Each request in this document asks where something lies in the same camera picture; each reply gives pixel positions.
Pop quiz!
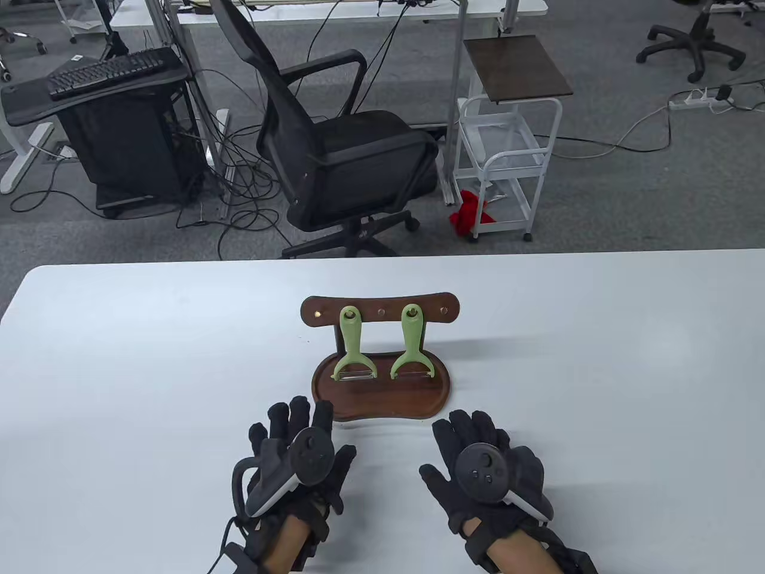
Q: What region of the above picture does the white desk foot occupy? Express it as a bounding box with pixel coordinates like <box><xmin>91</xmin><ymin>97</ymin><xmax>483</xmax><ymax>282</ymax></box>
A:
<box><xmin>0</xmin><ymin>120</ymin><xmax>56</xmax><ymax>195</ymax></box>

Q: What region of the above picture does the black white hand controller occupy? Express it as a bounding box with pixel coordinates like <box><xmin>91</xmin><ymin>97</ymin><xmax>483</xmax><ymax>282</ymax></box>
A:
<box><xmin>454</xmin><ymin>442</ymin><xmax>553</xmax><ymax>522</ymax></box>
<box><xmin>232</xmin><ymin>426</ymin><xmax>335</xmax><ymax>520</ymax></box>

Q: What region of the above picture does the black white right hand controller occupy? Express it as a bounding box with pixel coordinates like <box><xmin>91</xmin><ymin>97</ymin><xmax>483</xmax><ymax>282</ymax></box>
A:
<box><xmin>454</xmin><ymin>442</ymin><xmax>553</xmax><ymax>522</ymax></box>

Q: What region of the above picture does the green vegetable scraper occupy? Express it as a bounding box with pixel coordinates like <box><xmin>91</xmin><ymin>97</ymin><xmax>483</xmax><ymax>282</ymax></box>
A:
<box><xmin>390</xmin><ymin>304</ymin><xmax>435</xmax><ymax>380</ymax></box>
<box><xmin>332</xmin><ymin>306</ymin><xmax>379</xmax><ymax>381</ymax></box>

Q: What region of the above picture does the long white floor cable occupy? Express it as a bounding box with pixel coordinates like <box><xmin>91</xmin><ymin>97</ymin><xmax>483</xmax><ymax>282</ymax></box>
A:
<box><xmin>550</xmin><ymin>103</ymin><xmax>689</xmax><ymax>160</ymax></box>

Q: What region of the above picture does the black office chair base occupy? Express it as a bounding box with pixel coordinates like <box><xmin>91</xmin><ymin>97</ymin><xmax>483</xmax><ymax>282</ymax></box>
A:
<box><xmin>635</xmin><ymin>0</ymin><xmax>748</xmax><ymax>84</ymax></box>

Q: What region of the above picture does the person's right hand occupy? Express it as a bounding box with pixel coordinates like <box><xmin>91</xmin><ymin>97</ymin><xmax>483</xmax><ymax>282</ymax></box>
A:
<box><xmin>418</xmin><ymin>410</ymin><xmax>553</xmax><ymax>566</ymax></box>

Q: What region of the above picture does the red cloth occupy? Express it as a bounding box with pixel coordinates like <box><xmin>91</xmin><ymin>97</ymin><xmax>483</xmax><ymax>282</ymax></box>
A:
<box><xmin>449</xmin><ymin>190</ymin><xmax>498</xmax><ymax>235</ymax></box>

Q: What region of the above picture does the black computer tower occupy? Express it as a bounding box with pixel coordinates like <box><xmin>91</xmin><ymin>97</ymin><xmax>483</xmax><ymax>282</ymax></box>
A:
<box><xmin>55</xmin><ymin>81</ymin><xmax>207</xmax><ymax>219</ymax></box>

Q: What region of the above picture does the tangle of black floor cables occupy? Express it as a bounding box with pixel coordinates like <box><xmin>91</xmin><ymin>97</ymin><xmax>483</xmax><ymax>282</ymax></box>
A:
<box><xmin>173</xmin><ymin>117</ymin><xmax>289</xmax><ymax>259</ymax></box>

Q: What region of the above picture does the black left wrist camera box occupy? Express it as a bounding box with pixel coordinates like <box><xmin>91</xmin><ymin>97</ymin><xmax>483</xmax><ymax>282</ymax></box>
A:
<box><xmin>217</xmin><ymin>541</ymin><xmax>259</xmax><ymax>574</ymax></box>

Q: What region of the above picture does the dark brown wooden board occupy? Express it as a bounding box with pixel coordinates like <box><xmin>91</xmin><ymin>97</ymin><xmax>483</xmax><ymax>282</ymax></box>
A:
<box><xmin>463</xmin><ymin>34</ymin><xmax>574</xmax><ymax>103</ymax></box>

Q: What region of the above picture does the black keyboard tray table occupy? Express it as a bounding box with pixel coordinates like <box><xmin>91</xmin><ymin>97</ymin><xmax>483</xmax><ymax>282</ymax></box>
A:
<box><xmin>0</xmin><ymin>47</ymin><xmax>191</xmax><ymax>127</ymax></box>

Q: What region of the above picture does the black keyboard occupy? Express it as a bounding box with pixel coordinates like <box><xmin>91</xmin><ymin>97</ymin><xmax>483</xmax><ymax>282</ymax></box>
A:
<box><xmin>47</xmin><ymin>47</ymin><xmax>169</xmax><ymax>101</ymax></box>

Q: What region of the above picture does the brown wooden key rack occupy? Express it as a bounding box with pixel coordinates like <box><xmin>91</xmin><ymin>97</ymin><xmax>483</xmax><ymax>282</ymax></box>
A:
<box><xmin>300</xmin><ymin>292</ymin><xmax>462</xmax><ymax>422</ymax></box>

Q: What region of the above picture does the black white left hand controller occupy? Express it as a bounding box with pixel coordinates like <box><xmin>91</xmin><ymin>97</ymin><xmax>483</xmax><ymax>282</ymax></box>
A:
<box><xmin>232</xmin><ymin>426</ymin><xmax>335</xmax><ymax>520</ymax></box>

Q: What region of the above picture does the white desk with metal legs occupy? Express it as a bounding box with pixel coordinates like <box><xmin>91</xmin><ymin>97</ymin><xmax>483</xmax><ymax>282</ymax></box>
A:
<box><xmin>109</xmin><ymin>0</ymin><xmax>549</xmax><ymax>219</ymax></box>

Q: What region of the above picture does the white power strip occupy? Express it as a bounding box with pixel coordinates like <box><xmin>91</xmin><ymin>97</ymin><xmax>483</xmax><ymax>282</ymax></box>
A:
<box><xmin>668</xmin><ymin>88</ymin><xmax>735</xmax><ymax>113</ymax></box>

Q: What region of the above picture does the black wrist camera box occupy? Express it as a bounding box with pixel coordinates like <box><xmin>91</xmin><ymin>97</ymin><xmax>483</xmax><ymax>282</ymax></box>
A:
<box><xmin>217</xmin><ymin>541</ymin><xmax>259</xmax><ymax>574</ymax></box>
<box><xmin>555</xmin><ymin>547</ymin><xmax>599</xmax><ymax>574</ymax></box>

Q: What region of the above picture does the chrome chair wheel base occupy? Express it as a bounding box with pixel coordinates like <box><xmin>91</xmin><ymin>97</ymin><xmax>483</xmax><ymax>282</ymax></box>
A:
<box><xmin>0</xmin><ymin>27</ymin><xmax>48</xmax><ymax>83</ymax></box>

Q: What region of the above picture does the person's left hand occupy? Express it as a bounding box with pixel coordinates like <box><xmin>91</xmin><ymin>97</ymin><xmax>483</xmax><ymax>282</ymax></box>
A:
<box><xmin>246</xmin><ymin>396</ymin><xmax>357</xmax><ymax>539</ymax></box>

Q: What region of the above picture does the white metal rolling cart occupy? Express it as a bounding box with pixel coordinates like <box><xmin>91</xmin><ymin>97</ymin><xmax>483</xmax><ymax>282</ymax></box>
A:
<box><xmin>452</xmin><ymin>94</ymin><xmax>564</xmax><ymax>243</ymax></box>

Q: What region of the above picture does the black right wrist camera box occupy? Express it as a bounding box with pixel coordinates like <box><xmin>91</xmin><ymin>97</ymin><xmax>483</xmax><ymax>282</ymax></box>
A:
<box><xmin>555</xmin><ymin>547</ymin><xmax>599</xmax><ymax>574</ymax></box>

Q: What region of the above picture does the black mesh office chair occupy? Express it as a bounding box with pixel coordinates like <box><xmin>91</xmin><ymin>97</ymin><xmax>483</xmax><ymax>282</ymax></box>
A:
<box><xmin>209</xmin><ymin>0</ymin><xmax>440</xmax><ymax>259</ymax></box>

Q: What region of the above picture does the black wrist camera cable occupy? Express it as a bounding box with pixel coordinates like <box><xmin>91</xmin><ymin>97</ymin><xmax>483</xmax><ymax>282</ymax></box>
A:
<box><xmin>220</xmin><ymin>515</ymin><xmax>241</xmax><ymax>560</ymax></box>

